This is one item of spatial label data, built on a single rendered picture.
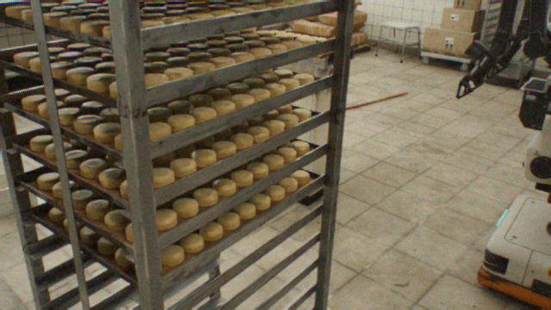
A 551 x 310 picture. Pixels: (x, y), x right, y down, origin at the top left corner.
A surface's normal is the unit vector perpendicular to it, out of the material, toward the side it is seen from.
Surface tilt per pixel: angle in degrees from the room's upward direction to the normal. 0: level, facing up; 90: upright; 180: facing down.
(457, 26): 93
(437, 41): 91
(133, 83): 90
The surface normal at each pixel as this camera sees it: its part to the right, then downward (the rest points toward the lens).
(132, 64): 0.79, 0.27
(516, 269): -0.61, 0.31
